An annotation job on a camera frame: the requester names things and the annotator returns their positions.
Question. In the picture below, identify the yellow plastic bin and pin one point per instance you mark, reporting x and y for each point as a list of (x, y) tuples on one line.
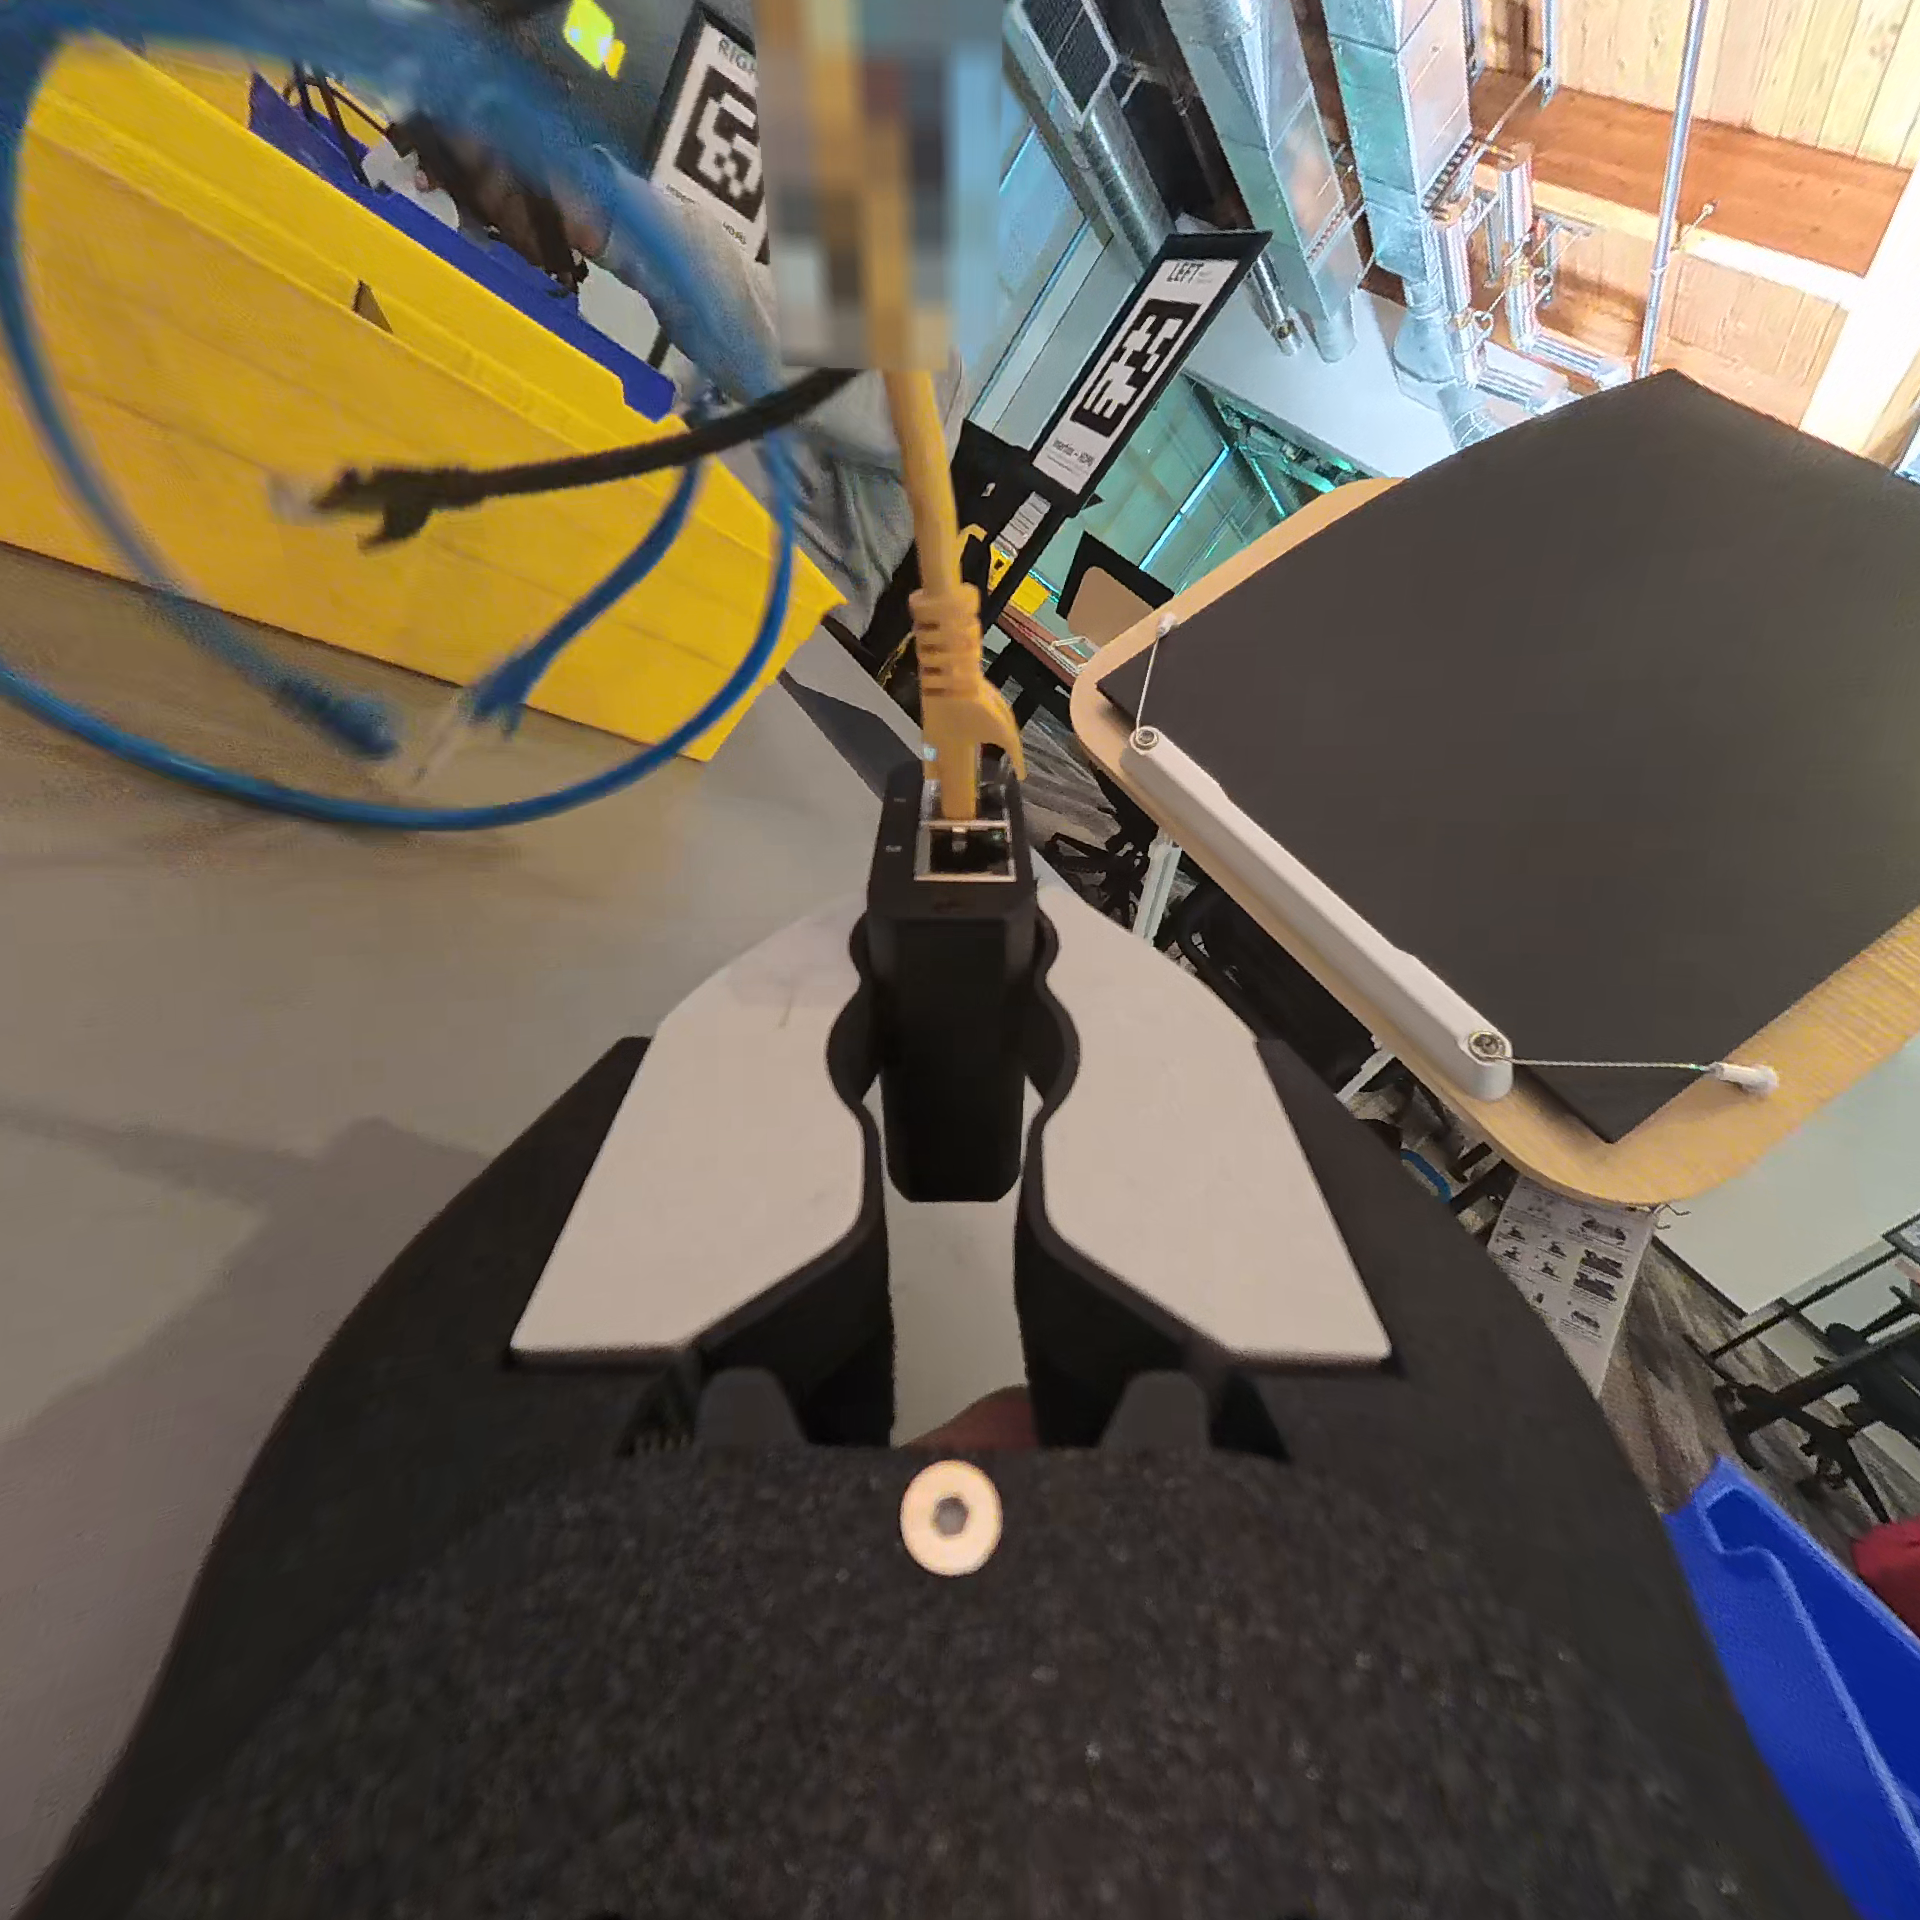
[(210, 420)]

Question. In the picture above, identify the silver ventilation duct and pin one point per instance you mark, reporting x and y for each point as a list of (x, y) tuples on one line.
[(1350, 151)]

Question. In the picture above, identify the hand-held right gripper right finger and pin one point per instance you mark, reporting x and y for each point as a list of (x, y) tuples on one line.
[(1216, 1201)]

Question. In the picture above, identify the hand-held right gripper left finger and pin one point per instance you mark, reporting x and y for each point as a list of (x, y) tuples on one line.
[(707, 1201)]

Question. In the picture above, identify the black ethernet port adapter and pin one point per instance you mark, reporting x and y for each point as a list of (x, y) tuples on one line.
[(960, 1021)]

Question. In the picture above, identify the blue plastic bin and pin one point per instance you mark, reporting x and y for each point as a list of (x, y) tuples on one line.
[(1817, 1710), (450, 240)]

